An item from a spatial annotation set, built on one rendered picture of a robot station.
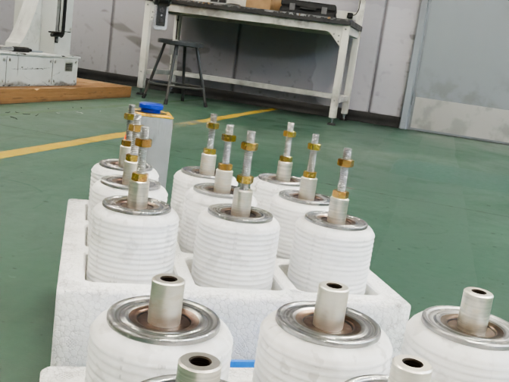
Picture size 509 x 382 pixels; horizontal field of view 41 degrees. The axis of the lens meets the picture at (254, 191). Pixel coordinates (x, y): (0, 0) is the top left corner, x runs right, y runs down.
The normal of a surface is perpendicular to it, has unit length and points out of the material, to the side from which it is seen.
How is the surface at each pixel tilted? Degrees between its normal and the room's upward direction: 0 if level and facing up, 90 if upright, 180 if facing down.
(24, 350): 0
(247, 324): 90
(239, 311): 90
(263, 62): 90
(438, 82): 90
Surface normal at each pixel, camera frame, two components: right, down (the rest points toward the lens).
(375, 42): -0.27, 0.15
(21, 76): 0.95, 0.18
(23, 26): -0.17, -0.33
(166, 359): 0.25, -0.34
